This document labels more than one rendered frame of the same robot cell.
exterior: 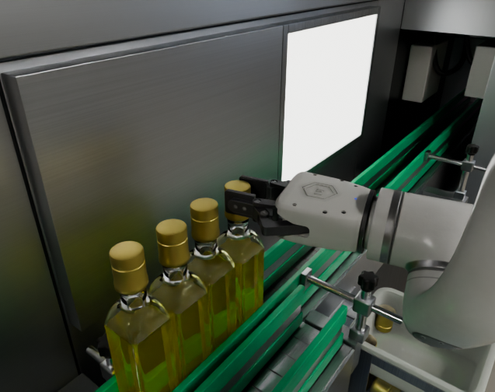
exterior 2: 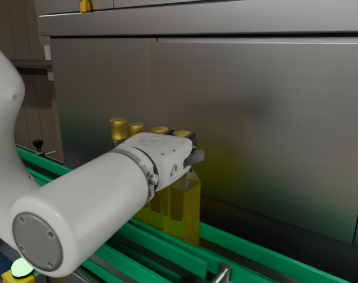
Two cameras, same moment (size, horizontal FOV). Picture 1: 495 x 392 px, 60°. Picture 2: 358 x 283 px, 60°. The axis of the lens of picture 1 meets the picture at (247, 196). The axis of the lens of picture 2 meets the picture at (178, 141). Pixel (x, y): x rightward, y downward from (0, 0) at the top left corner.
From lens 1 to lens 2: 0.72 m
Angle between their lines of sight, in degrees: 81
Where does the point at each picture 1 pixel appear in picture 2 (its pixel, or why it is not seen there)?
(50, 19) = (168, 19)
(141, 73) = (205, 54)
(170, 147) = (218, 109)
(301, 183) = (164, 137)
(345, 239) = not seen: hidden behind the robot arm
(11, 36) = (154, 26)
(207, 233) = not seen: hidden behind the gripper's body
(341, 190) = (151, 146)
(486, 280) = not seen: outside the picture
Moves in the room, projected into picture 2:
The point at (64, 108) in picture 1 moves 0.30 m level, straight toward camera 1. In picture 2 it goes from (164, 61) to (16, 65)
